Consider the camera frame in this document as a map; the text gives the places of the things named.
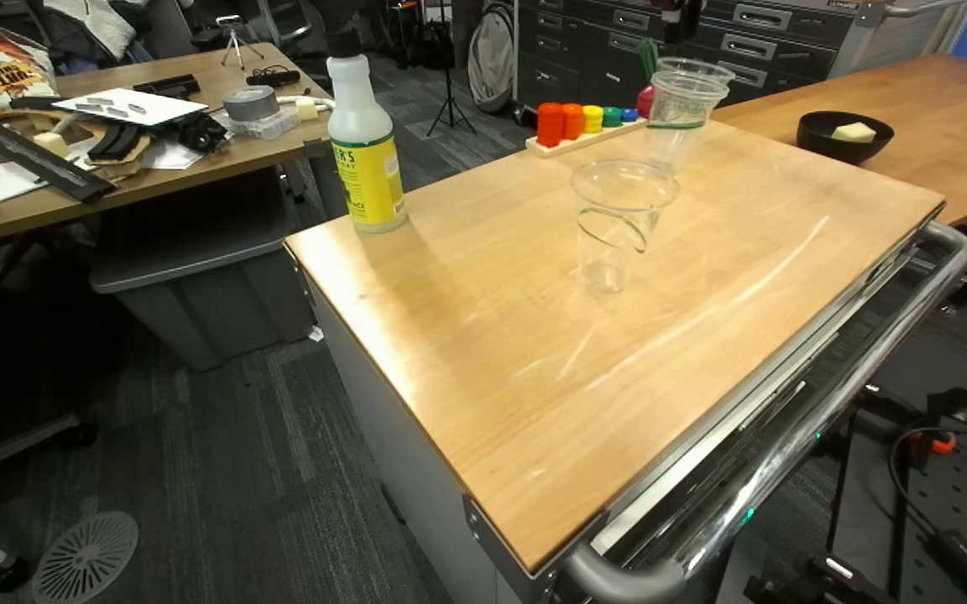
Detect grey metal tool cart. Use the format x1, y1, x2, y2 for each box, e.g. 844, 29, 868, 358
284, 222, 962, 604

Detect white spray bottle yellow label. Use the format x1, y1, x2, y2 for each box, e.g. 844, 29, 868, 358
321, 49, 410, 239

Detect orange-red toy ball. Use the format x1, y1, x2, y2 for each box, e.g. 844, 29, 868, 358
564, 102, 589, 146
533, 97, 570, 152

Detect wooden toy base board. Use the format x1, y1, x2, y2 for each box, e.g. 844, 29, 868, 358
524, 115, 650, 157

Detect black tripod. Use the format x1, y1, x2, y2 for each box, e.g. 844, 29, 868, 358
424, 0, 491, 146

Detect white round fan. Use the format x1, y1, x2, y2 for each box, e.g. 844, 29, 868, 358
464, 2, 520, 115

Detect black tool chest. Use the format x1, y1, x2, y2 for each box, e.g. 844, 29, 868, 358
512, 0, 878, 115

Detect wooden office desk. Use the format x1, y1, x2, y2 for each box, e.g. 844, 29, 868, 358
0, 42, 337, 261

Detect green ridged plastic object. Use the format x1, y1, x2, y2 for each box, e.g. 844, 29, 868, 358
635, 34, 664, 73

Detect grey tape roll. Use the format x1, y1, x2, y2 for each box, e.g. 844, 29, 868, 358
218, 82, 280, 123

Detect black remote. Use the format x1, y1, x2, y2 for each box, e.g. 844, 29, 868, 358
240, 65, 304, 92
132, 72, 203, 102

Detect black bowl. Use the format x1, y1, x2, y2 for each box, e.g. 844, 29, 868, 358
794, 106, 897, 169

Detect white printed paper sheet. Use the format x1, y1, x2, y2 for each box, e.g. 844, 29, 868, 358
54, 85, 210, 132

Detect pale yellow food piece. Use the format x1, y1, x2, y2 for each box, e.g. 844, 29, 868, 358
830, 116, 878, 147

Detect long black bar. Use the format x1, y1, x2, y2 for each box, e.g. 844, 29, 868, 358
0, 115, 119, 204

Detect white round floor grille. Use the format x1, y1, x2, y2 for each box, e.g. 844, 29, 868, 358
27, 511, 140, 604

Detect grey office chair base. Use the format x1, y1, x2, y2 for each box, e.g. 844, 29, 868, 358
0, 378, 99, 599

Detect white jacket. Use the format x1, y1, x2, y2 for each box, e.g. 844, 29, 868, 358
39, 0, 140, 59

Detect small white paper note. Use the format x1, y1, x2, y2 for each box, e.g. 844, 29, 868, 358
0, 157, 51, 204

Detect black perforated breadboard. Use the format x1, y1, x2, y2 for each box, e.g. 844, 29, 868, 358
839, 448, 967, 604

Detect chips bag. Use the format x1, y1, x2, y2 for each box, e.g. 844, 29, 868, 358
0, 25, 60, 120

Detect white cable adapter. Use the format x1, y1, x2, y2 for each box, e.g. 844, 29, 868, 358
274, 95, 336, 123

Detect grey drawer pedestal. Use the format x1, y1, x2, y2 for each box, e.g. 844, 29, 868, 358
88, 163, 325, 376

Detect chrome cart handle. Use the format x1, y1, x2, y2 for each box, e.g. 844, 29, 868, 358
564, 219, 967, 604

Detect black coiled cable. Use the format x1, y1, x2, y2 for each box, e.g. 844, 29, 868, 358
88, 106, 231, 161

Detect orange-handled clamp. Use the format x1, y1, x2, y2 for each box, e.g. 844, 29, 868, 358
905, 425, 962, 463

